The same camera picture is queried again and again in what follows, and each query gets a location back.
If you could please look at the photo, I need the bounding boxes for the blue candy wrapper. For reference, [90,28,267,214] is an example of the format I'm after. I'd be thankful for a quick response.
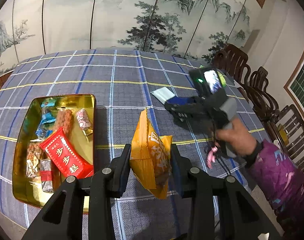
[35,127,53,140]
[40,98,56,126]

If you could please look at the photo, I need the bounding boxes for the painted folding screen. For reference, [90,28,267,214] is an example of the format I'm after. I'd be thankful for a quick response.
[0,0,266,73]

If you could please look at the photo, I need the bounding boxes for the white and blue packet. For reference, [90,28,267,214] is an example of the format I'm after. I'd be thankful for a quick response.
[150,87,198,111]

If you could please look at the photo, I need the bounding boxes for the gold and maroon tin box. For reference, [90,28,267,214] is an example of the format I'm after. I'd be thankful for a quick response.
[12,94,96,207]

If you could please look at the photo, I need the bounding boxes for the orange snack pouch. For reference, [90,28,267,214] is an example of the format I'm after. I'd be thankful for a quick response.
[130,109,173,199]

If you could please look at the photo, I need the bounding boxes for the purple right sleeve forearm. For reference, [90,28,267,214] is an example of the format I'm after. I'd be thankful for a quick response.
[244,140,304,219]

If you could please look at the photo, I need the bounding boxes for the blue plaid tablecloth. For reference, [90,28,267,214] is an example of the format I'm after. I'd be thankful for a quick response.
[0,48,273,240]

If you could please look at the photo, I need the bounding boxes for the person right hand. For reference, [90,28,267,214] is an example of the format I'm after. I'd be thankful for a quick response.
[215,117,257,157]

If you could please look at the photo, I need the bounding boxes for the pink candy block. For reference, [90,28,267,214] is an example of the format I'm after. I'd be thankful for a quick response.
[76,108,93,136]

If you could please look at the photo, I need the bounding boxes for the long peanut brittle packet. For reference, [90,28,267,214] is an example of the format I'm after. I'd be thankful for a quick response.
[53,108,74,138]

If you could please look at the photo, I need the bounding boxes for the dark wooden chair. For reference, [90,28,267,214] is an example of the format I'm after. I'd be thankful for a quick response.
[264,104,304,172]
[245,67,280,122]
[212,43,251,86]

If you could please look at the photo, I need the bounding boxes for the orange fried twist snack bag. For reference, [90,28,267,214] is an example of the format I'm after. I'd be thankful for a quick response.
[26,142,46,179]

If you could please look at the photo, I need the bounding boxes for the red snack packet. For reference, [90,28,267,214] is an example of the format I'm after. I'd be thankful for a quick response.
[40,128,94,179]

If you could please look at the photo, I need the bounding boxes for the green tissue pack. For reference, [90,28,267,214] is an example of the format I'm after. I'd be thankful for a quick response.
[218,72,226,87]

